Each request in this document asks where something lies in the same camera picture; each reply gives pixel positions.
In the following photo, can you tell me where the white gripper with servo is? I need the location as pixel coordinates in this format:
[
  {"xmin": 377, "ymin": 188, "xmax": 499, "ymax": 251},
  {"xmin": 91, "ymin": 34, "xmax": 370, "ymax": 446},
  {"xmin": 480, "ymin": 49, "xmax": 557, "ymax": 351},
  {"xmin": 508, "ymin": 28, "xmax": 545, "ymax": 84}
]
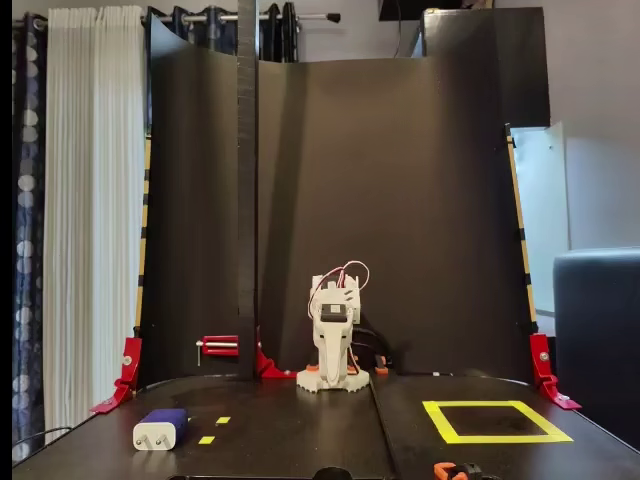
[{"xmin": 309, "ymin": 294, "xmax": 363, "ymax": 391}]

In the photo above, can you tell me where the blue and white charger block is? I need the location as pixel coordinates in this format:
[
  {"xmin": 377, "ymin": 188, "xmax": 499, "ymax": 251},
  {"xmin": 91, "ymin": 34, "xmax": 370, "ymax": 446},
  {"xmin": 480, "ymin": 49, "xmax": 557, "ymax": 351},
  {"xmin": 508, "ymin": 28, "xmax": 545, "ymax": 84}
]
[{"xmin": 132, "ymin": 408, "xmax": 191, "ymax": 454}]

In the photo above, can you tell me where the white robot arm with base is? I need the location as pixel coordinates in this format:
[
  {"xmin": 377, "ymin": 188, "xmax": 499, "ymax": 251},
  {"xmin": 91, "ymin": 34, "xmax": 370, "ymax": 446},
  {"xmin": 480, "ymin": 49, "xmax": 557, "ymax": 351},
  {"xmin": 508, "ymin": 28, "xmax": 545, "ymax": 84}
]
[{"xmin": 296, "ymin": 272, "xmax": 371, "ymax": 395}]

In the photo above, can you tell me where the red clamp with silver rod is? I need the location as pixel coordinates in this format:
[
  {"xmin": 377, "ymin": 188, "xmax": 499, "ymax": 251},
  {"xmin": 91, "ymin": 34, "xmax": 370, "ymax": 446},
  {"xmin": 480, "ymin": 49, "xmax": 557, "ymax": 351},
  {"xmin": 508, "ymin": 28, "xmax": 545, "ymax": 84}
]
[{"xmin": 195, "ymin": 335, "xmax": 240, "ymax": 367}]

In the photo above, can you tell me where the black backdrop sheet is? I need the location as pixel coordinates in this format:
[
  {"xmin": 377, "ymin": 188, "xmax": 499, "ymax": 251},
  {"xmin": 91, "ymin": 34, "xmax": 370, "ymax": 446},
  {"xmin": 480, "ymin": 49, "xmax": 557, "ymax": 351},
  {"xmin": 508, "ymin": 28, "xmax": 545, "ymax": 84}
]
[{"xmin": 135, "ymin": 7, "xmax": 551, "ymax": 394}]

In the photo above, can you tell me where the yellow tape square outline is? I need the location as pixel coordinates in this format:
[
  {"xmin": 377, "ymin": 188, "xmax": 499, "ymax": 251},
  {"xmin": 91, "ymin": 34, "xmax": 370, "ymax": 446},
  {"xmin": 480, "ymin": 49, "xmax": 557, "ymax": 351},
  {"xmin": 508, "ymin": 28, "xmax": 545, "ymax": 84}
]
[{"xmin": 422, "ymin": 399, "xmax": 575, "ymax": 445}]

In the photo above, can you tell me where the yellow and black folding ruler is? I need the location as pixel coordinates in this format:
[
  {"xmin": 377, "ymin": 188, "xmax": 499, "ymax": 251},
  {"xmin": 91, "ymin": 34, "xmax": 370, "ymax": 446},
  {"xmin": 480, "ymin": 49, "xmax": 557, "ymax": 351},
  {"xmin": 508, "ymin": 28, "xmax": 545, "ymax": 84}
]
[
  {"xmin": 504, "ymin": 123, "xmax": 539, "ymax": 337},
  {"xmin": 132, "ymin": 134, "xmax": 153, "ymax": 337}
]

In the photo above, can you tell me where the dark blue armchair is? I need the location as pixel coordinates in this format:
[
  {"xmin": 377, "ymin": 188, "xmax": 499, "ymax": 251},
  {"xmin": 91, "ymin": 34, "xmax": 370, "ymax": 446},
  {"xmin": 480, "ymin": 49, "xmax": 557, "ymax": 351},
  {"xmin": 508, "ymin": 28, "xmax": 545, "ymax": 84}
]
[{"xmin": 552, "ymin": 246, "xmax": 640, "ymax": 454}]

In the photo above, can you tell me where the white pleated curtain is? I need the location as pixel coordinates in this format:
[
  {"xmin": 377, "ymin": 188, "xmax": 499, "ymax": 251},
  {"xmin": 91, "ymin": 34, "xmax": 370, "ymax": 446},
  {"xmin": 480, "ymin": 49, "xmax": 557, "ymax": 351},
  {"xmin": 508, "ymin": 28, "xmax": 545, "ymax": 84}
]
[{"xmin": 42, "ymin": 5, "xmax": 151, "ymax": 446}]

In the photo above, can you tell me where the dark gathered curtain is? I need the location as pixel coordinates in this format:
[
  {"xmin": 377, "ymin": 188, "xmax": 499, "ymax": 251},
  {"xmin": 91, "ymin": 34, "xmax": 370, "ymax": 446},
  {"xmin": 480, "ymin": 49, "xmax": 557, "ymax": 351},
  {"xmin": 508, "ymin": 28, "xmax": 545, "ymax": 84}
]
[{"xmin": 144, "ymin": 2, "xmax": 301, "ymax": 64}]

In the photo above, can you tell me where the silver curtain rod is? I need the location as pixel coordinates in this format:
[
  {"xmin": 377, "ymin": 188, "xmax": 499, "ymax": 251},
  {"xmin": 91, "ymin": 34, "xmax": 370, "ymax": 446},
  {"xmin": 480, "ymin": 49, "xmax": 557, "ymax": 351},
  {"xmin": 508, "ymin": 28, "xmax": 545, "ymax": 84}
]
[{"xmin": 142, "ymin": 12, "xmax": 342, "ymax": 25}]

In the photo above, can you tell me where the dark blue dotted curtain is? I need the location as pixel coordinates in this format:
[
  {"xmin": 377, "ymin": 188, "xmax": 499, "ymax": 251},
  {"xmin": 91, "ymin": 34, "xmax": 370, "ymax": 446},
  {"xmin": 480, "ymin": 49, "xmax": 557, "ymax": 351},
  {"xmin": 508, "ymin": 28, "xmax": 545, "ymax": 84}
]
[{"xmin": 12, "ymin": 12, "xmax": 50, "ymax": 466}]

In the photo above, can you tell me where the black power cable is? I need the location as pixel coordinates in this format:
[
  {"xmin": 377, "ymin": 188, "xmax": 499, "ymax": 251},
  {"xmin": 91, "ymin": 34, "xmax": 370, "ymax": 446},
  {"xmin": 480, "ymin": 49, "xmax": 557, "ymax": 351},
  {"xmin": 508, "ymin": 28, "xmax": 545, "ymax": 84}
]
[{"xmin": 352, "ymin": 327, "xmax": 399, "ymax": 374}]

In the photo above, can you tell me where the red pole base bracket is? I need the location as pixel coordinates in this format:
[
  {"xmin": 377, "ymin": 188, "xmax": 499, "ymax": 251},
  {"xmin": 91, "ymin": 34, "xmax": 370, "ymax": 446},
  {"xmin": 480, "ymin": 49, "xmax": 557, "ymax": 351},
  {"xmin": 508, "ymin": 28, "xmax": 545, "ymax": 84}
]
[{"xmin": 254, "ymin": 327, "xmax": 292, "ymax": 380}]

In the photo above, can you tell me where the red and white servo cable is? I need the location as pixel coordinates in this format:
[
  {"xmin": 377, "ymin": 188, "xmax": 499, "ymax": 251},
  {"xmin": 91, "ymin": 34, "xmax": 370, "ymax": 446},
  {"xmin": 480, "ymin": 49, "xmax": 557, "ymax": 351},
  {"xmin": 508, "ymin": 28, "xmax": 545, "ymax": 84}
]
[{"xmin": 307, "ymin": 260, "xmax": 372, "ymax": 321}]

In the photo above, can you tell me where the black vertical camera pole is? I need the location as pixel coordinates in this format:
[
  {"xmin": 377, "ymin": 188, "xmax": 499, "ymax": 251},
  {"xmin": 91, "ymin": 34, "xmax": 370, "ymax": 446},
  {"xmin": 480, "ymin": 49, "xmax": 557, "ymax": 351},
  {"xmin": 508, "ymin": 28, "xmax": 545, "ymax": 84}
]
[{"xmin": 236, "ymin": 0, "xmax": 260, "ymax": 382}]

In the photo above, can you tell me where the red corner bracket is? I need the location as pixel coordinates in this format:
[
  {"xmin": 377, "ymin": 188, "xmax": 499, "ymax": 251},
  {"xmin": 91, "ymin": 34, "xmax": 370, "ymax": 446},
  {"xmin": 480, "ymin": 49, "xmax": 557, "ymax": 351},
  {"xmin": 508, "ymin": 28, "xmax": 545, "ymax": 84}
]
[
  {"xmin": 89, "ymin": 337, "xmax": 144, "ymax": 415},
  {"xmin": 528, "ymin": 333, "xmax": 583, "ymax": 412}
]

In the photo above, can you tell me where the thin black floor cable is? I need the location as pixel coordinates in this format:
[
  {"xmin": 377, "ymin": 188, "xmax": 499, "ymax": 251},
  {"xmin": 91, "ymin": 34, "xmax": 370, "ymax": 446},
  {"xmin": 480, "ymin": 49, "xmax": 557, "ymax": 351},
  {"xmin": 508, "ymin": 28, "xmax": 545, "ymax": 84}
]
[{"xmin": 12, "ymin": 425, "xmax": 75, "ymax": 451}]

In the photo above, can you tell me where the black hanging cable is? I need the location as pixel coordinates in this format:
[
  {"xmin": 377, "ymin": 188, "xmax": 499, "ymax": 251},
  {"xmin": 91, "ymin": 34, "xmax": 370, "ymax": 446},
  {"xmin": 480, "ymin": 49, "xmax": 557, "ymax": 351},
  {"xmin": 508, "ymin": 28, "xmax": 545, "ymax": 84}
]
[{"xmin": 393, "ymin": 0, "xmax": 404, "ymax": 59}]

